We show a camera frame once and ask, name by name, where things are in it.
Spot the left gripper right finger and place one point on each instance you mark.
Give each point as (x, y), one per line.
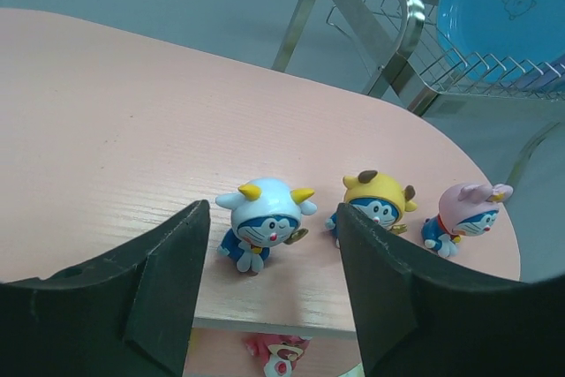
(417, 314)

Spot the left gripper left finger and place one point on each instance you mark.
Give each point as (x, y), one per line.
(126, 312)

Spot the pink figure toy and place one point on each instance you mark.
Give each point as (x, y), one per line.
(464, 210)
(277, 354)

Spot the yellow blue duck figure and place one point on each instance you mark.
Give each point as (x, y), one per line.
(381, 198)

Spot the blue white duck figure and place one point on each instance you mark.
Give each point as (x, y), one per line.
(264, 213)

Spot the pink three-tier shelf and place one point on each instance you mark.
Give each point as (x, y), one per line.
(105, 134)

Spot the purple plate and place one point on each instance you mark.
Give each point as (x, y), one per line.
(544, 77)

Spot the steel dish rack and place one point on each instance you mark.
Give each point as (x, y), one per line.
(400, 36)

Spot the left blue plate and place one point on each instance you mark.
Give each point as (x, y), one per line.
(495, 41)

